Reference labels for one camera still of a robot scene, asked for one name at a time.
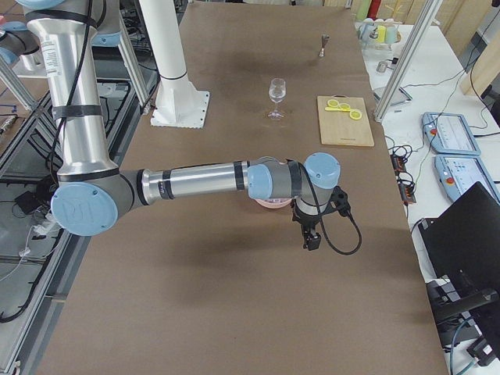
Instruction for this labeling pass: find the bamboo cutting board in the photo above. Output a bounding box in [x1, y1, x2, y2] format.
[316, 95, 374, 147]

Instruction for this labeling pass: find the white camera stand column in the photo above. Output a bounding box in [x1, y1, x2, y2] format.
[140, 1, 210, 129]

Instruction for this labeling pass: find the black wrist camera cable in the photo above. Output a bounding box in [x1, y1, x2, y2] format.
[318, 206, 363, 256]

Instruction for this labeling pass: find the pink bowl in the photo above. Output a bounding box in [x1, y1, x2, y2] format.
[255, 198, 291, 209]

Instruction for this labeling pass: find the green cup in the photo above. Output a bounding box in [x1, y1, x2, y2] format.
[384, 24, 398, 45]

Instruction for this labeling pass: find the steel cocktail jigger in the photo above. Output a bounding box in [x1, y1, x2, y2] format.
[318, 34, 330, 58]

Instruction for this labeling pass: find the yellow cup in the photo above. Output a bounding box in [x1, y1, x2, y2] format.
[373, 24, 387, 44]

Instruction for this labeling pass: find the clear wine glass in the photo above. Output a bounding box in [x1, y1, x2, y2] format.
[267, 78, 286, 120]

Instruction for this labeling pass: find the black laptop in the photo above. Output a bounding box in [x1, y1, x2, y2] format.
[418, 182, 499, 297]

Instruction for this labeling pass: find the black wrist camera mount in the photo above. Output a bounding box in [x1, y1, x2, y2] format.
[330, 186, 352, 217]

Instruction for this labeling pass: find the yellow plastic stick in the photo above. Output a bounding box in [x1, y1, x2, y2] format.
[324, 106, 352, 113]

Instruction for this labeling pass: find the light blue cup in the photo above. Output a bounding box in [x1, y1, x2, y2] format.
[358, 21, 376, 42]

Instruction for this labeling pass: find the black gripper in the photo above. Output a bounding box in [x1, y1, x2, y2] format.
[291, 202, 321, 251]

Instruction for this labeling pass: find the aluminium frame post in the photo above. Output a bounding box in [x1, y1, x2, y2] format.
[373, 0, 443, 123]

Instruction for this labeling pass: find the yellow lemon slice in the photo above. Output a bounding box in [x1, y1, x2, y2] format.
[338, 103, 351, 111]
[349, 109, 363, 120]
[327, 99, 339, 108]

